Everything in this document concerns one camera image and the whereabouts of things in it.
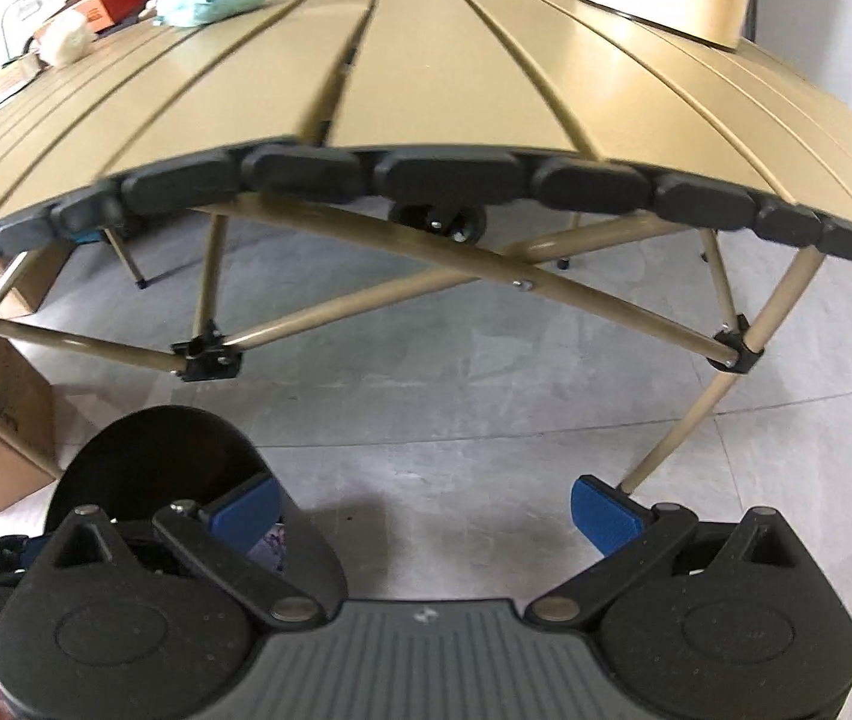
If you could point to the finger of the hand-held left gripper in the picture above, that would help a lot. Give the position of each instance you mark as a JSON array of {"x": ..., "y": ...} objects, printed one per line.
[{"x": 13, "y": 559}]

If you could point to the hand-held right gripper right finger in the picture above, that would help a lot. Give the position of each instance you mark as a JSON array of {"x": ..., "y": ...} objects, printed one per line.
[{"x": 606, "y": 514}]

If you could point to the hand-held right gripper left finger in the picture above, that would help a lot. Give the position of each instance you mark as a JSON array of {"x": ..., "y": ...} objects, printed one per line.
[{"x": 246, "y": 514}]

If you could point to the black round trash bin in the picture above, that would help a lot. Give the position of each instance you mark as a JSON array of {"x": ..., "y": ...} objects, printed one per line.
[{"x": 156, "y": 450}]

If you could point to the purple printed wrapper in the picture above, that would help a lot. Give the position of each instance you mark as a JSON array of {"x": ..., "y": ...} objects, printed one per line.
[{"x": 274, "y": 549}]

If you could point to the black cart wheel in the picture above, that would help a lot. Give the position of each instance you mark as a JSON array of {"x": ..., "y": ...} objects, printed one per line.
[{"x": 437, "y": 223}]

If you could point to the beige folding slatted table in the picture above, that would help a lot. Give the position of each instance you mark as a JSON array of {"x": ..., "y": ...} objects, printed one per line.
[{"x": 433, "y": 75}]

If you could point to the beige flat box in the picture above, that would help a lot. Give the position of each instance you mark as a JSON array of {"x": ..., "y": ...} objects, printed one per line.
[{"x": 12, "y": 84}]

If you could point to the white crumpled ball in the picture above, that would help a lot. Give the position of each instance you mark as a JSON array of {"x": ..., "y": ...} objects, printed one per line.
[{"x": 64, "y": 39}]

